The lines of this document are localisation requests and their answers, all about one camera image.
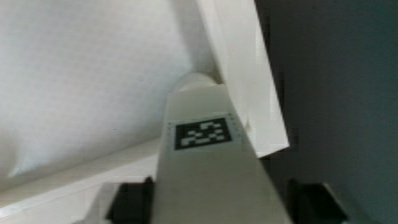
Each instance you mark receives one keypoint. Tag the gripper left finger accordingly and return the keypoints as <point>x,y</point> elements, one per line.
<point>124,202</point>

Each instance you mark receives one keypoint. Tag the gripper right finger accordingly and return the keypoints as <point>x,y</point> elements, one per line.
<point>314,205</point>

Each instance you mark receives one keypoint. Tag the white desk top tray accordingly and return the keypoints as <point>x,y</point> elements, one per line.
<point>95,54</point>

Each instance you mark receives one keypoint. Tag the white front fence wall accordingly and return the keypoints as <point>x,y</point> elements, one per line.
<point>69,198</point>

